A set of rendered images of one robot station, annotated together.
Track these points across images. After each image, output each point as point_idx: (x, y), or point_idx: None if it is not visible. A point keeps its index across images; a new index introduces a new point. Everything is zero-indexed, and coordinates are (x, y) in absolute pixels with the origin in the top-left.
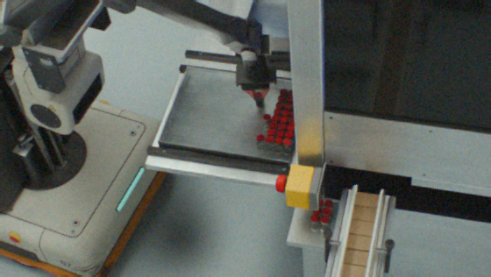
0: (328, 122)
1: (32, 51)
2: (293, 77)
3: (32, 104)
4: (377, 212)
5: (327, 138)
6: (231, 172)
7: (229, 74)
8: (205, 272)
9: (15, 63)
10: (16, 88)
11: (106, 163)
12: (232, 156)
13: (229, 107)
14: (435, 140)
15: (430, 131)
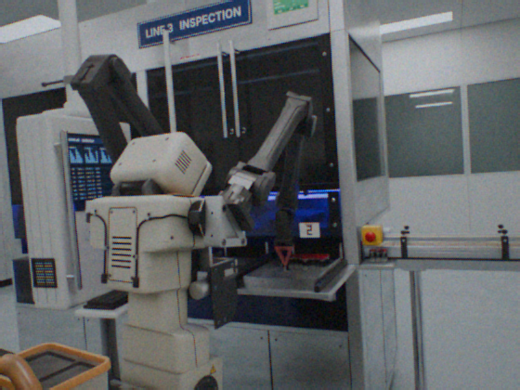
0: (357, 190)
1: (219, 264)
2: (352, 158)
3: (195, 386)
4: (383, 234)
5: (358, 204)
6: (340, 275)
7: (258, 269)
8: None
9: (174, 332)
10: None
11: None
12: (331, 269)
13: (282, 277)
14: (368, 189)
15: (367, 183)
